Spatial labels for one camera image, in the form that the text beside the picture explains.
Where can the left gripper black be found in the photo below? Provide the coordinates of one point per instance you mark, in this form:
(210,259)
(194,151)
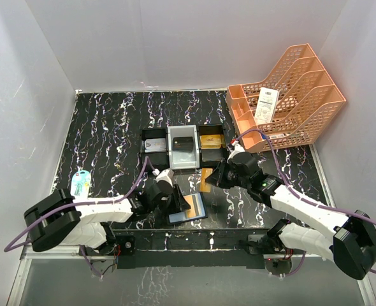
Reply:
(180,203)

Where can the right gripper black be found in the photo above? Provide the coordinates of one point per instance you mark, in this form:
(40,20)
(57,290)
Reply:
(217,178)

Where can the gold credit card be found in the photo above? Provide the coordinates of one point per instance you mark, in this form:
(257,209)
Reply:
(211,141)
(205,187)
(197,206)

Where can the black card holder wallet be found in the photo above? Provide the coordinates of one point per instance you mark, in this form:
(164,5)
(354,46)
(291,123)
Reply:
(178,218)

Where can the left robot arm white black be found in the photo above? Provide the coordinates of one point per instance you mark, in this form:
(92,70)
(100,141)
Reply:
(61,218)

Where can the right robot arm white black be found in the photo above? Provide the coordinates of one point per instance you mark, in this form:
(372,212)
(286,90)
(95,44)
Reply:
(347,239)

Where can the gold credit card in bin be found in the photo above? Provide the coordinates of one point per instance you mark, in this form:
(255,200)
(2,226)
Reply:
(211,141)

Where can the black credit card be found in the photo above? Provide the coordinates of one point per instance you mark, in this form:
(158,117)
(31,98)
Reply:
(183,144)

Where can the silver credit card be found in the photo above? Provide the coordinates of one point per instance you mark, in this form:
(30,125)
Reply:
(155,145)

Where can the black right bin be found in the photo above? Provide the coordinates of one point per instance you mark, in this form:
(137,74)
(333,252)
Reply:
(210,158)

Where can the black bin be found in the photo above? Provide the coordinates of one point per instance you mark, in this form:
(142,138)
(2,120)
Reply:
(210,158)
(159,160)

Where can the white middle bin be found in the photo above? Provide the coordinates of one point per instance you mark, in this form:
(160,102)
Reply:
(183,160)

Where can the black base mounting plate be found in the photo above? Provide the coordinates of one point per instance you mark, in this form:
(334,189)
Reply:
(142,248)

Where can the black left bin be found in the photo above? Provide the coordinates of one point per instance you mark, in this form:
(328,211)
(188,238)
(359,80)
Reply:
(159,160)

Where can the small label box in organizer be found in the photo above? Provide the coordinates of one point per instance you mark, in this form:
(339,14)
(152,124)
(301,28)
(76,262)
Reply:
(276,137)

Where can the white paper receipt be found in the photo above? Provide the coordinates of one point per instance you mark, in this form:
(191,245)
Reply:
(266,104)

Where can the blue white packaged item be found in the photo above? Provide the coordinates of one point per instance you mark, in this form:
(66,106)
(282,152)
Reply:
(80,184)

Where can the orange plastic desk organizer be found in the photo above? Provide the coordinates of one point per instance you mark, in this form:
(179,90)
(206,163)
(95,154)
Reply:
(308,101)

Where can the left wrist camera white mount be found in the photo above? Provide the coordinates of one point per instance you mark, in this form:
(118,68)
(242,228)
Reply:
(164,180)

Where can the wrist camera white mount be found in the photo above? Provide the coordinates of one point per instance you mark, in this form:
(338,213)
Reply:
(235,148)
(164,180)

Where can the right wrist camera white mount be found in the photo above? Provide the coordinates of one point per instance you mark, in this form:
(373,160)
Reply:
(235,148)

